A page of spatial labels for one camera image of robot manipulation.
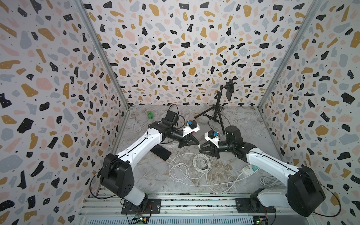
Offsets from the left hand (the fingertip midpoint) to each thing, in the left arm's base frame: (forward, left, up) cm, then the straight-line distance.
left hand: (198, 142), depth 73 cm
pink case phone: (+7, +24, -24) cm, 34 cm away
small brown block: (+39, -2, -20) cm, 44 cm away
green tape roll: (+38, +36, -21) cm, 56 cm away
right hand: (-2, -2, -4) cm, 5 cm away
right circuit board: (-32, -31, -24) cm, 51 cm away
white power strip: (-8, -31, -21) cm, 38 cm away
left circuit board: (-31, +30, -23) cm, 49 cm away
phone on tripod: (+34, -21, +10) cm, 41 cm away
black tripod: (+34, -16, -14) cm, 40 cm away
